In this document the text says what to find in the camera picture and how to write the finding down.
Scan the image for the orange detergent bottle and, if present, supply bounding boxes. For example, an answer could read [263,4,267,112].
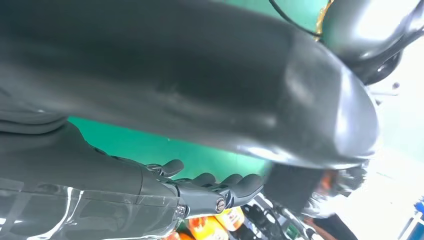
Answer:
[162,231,187,240]
[187,215,229,240]
[215,206,246,233]

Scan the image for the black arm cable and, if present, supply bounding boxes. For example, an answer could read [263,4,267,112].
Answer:
[268,0,321,38]

